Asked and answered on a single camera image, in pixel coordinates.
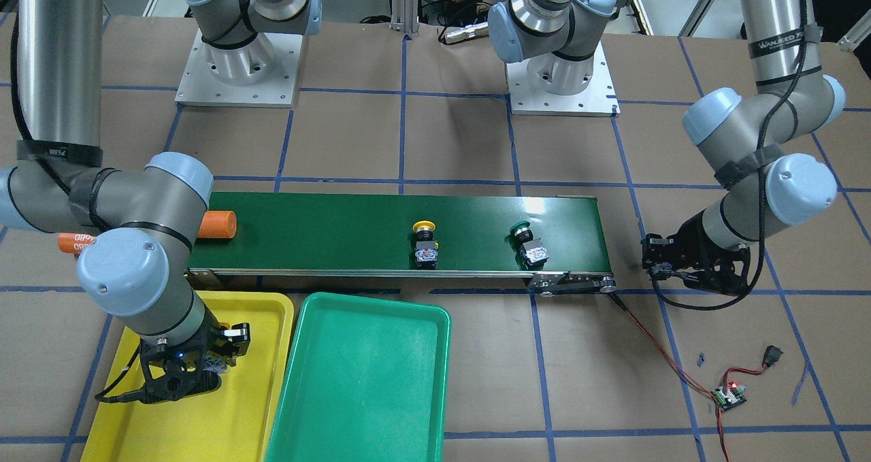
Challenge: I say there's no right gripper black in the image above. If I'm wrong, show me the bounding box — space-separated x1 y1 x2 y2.
133 319 251 404

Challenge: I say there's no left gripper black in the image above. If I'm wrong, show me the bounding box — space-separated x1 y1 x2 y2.
641 213 751 297

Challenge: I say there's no plain orange cylinder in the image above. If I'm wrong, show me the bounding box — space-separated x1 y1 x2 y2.
198 210 237 240

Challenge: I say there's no orange cylinder labelled 4680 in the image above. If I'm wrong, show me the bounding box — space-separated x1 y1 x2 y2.
56 233 96 254

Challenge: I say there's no yellow push button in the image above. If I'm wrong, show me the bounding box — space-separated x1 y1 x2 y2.
198 354 229 375
412 220 439 269

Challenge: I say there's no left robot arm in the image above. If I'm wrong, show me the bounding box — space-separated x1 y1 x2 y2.
487 0 846 300

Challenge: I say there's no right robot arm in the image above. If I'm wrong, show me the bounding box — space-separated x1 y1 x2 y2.
2 0 251 404

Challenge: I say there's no yellow plastic tray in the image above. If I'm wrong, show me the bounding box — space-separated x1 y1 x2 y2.
82 291 295 461

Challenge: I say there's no green conveyor belt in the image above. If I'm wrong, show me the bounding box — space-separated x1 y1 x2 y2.
188 192 616 294

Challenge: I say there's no motor controller board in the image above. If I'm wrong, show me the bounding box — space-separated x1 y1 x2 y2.
710 382 746 412

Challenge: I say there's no green plastic tray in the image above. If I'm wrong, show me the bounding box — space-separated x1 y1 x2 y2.
265 293 451 461

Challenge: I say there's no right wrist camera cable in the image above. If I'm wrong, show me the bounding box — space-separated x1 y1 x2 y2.
94 346 147 403

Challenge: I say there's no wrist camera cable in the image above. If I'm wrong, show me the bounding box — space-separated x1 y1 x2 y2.
94 346 147 403
650 0 817 312

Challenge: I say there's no red black power cable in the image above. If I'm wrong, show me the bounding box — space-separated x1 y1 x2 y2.
606 292 770 462

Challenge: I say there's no black inline switch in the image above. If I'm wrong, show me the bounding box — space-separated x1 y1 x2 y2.
761 345 782 369

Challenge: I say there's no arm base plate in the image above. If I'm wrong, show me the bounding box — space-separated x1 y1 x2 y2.
505 43 621 117
175 32 305 108

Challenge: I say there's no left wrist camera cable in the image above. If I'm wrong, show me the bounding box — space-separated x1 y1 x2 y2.
650 0 817 312

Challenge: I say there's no aluminium frame post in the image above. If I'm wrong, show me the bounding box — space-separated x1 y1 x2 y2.
389 0 419 37

